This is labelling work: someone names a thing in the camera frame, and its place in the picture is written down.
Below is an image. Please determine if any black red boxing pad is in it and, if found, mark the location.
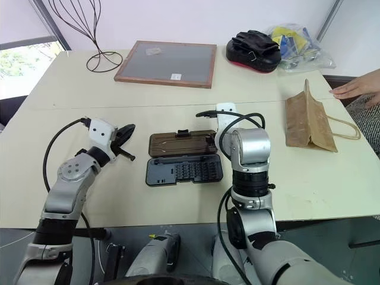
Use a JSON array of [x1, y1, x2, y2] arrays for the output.
[[225, 29, 282, 74]]

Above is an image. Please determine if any clear plastic bag with packets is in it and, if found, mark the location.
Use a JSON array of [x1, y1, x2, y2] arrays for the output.
[[265, 23, 336, 73]]

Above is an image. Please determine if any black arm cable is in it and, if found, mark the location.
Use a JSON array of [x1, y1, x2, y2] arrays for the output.
[[42, 118, 91, 194], [195, 109, 267, 285]]

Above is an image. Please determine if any dark brown seat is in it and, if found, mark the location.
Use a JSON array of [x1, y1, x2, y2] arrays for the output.
[[322, 74, 366, 90]]

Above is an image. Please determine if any dark rounded robot part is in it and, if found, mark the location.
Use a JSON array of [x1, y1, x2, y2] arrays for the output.
[[112, 273, 226, 285]]

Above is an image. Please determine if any black chair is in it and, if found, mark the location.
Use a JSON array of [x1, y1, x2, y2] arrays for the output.
[[0, 94, 29, 134]]

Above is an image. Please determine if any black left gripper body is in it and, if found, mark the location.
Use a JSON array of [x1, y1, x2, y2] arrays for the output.
[[110, 127, 126, 157]]

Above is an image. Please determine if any screwdriver bit case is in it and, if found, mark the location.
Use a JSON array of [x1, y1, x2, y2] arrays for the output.
[[144, 129, 224, 187]]

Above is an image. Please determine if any black wire stand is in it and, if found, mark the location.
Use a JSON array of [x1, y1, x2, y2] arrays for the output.
[[47, 0, 124, 72]]

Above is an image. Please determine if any silver robot body housing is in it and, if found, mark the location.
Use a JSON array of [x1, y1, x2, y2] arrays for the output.
[[211, 234, 253, 281], [124, 233, 182, 280]]

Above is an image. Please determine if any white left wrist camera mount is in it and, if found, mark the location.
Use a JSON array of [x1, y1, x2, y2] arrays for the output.
[[88, 118, 120, 163]]

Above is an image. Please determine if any wooden framed grey board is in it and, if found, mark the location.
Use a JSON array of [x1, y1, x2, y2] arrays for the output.
[[113, 40, 218, 89]]

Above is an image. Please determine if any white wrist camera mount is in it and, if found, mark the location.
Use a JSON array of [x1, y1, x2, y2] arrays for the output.
[[88, 118, 120, 163], [214, 102, 241, 149]]

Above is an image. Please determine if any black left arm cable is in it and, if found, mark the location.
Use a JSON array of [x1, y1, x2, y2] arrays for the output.
[[42, 118, 91, 194]]

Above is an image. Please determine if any dark window frame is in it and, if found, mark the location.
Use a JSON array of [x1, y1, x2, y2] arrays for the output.
[[0, 0, 72, 51]]

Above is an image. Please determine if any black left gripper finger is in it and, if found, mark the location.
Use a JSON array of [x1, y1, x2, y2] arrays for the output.
[[117, 123, 137, 141], [117, 147, 137, 162]]

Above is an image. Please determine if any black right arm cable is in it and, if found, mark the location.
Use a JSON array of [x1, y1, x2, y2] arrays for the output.
[[195, 109, 267, 285]]

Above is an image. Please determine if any black white patterned garment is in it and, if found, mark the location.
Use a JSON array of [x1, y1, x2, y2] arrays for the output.
[[346, 94, 380, 158]]

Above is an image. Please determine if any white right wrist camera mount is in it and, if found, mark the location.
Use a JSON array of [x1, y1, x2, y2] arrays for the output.
[[214, 102, 241, 149]]

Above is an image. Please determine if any brown paper bag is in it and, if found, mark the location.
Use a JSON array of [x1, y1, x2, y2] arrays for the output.
[[284, 78, 362, 153]]

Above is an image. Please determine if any person's bare hand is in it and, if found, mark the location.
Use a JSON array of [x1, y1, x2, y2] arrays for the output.
[[330, 68, 380, 109]]

